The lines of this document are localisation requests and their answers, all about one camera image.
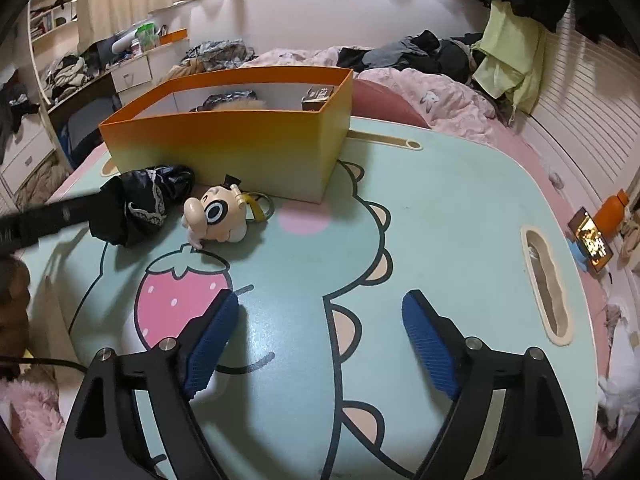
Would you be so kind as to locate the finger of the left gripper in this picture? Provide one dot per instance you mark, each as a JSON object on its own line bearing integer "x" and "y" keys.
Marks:
{"x": 24, "y": 229}

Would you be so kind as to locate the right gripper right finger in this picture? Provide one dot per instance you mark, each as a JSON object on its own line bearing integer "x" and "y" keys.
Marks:
{"x": 535, "y": 438}

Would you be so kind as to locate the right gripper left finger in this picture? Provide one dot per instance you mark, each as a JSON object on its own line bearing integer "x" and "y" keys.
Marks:
{"x": 104, "y": 436}

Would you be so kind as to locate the black drawstring pouch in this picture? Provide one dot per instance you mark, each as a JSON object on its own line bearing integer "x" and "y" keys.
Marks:
{"x": 133, "y": 206}

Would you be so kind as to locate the cartoon figure keychain toy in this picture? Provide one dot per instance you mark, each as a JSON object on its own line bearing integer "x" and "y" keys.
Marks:
{"x": 223, "y": 213}

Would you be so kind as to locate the brown card box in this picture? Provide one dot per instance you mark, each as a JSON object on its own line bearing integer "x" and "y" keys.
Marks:
{"x": 316, "y": 97}

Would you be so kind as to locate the white fur pompom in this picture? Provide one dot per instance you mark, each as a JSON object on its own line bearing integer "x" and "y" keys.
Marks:
{"x": 242, "y": 104}

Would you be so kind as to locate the white desk with drawers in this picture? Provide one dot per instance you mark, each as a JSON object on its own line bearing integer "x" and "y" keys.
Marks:
{"x": 47, "y": 144}

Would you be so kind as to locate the phone on blue stand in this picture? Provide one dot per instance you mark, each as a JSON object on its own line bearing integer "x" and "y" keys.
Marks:
{"x": 589, "y": 248}

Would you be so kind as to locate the orange water bottle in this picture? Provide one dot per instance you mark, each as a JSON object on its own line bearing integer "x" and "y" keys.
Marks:
{"x": 611, "y": 214}

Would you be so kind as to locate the patterned grey clothes heap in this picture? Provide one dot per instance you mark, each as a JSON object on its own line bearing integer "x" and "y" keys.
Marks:
{"x": 219, "y": 55}

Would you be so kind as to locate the orange gradient cardboard box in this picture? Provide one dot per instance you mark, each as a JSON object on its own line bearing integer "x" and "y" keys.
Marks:
{"x": 281, "y": 150}

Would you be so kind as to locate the pink floral bed quilt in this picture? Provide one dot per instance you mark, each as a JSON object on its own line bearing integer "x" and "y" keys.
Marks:
{"x": 431, "y": 101}

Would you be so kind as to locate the light green hanging garment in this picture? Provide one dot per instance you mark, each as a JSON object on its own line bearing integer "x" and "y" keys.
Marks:
{"x": 513, "y": 62}

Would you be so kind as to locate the dark clothes pile on bed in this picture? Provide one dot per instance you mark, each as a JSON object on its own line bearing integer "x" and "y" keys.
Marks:
{"x": 425, "y": 53}

